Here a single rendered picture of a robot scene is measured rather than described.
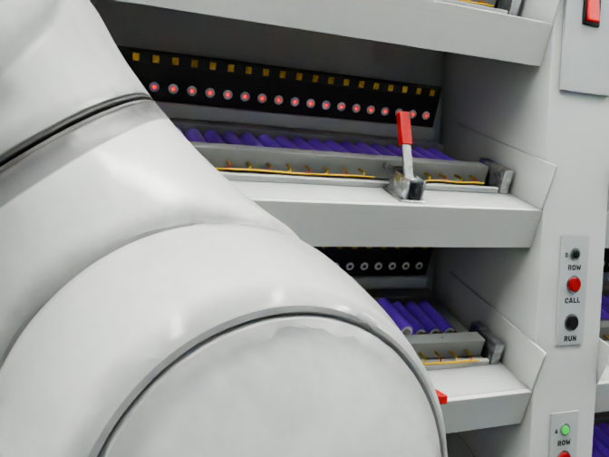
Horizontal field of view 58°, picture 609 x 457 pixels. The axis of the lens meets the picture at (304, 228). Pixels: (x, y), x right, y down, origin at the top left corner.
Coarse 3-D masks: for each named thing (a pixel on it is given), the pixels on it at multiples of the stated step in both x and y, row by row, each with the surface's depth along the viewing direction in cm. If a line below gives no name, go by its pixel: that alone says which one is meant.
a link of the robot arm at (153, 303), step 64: (128, 128) 14; (0, 192) 12; (64, 192) 12; (128, 192) 13; (192, 192) 14; (0, 256) 12; (64, 256) 12; (128, 256) 11; (192, 256) 10; (256, 256) 11; (320, 256) 12; (0, 320) 11; (64, 320) 10; (128, 320) 9; (192, 320) 9; (256, 320) 9; (320, 320) 10; (384, 320) 11; (0, 384) 10; (64, 384) 9; (128, 384) 8; (192, 384) 9; (256, 384) 9; (320, 384) 9; (384, 384) 10; (0, 448) 9; (64, 448) 8; (128, 448) 8; (192, 448) 8; (256, 448) 9; (320, 448) 9; (384, 448) 10
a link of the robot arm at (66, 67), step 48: (0, 0) 12; (48, 0) 13; (0, 48) 12; (48, 48) 13; (96, 48) 14; (0, 96) 12; (48, 96) 13; (96, 96) 14; (144, 96) 16; (0, 144) 12
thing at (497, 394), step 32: (448, 288) 75; (448, 320) 73; (480, 320) 69; (512, 352) 64; (544, 352) 59; (448, 384) 60; (480, 384) 61; (512, 384) 61; (448, 416) 58; (480, 416) 60; (512, 416) 62
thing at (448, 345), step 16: (416, 336) 63; (432, 336) 64; (448, 336) 64; (464, 336) 65; (480, 336) 65; (416, 352) 62; (432, 352) 63; (448, 352) 64; (464, 352) 65; (480, 352) 65
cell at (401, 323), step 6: (378, 300) 68; (384, 300) 68; (384, 306) 67; (390, 306) 66; (390, 312) 66; (396, 312) 65; (396, 318) 64; (402, 318) 64; (396, 324) 64; (402, 324) 63; (408, 324) 63; (402, 330) 63; (408, 330) 63
